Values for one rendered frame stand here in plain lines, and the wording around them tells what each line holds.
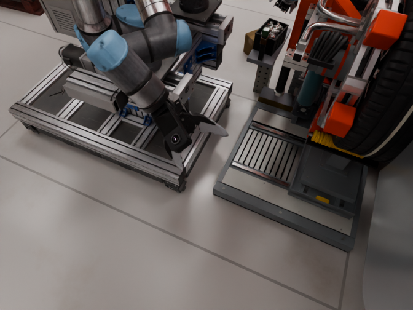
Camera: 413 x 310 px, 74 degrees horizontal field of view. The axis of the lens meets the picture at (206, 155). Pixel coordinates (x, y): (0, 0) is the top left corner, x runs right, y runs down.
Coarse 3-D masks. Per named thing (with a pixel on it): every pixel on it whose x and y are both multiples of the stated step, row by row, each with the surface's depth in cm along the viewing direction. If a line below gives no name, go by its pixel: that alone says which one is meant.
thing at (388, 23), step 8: (376, 16) 79; (384, 16) 77; (392, 16) 77; (400, 16) 76; (376, 24) 78; (384, 24) 77; (392, 24) 77; (400, 24) 76; (368, 32) 83; (376, 32) 78; (384, 32) 77; (392, 32) 77; (400, 32) 76; (368, 40) 83; (376, 40) 81; (384, 40) 79; (392, 40) 78; (384, 48) 84
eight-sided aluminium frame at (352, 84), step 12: (372, 0) 104; (384, 0) 88; (396, 0) 88; (372, 12) 91; (360, 48) 87; (360, 60) 88; (372, 60) 87; (348, 72) 91; (348, 84) 90; (360, 84) 89; (336, 96) 98; (360, 96) 91; (324, 108) 130; (324, 120) 105
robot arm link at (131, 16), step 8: (120, 8) 98; (128, 8) 99; (136, 8) 100; (112, 16) 98; (120, 16) 95; (128, 16) 96; (136, 16) 96; (120, 24) 97; (128, 24) 96; (136, 24) 97; (120, 32) 97; (128, 32) 98
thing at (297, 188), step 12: (300, 156) 178; (300, 168) 167; (360, 180) 161; (288, 192) 161; (300, 192) 156; (312, 192) 158; (312, 204) 160; (324, 204) 154; (336, 204) 152; (348, 204) 154; (348, 216) 153
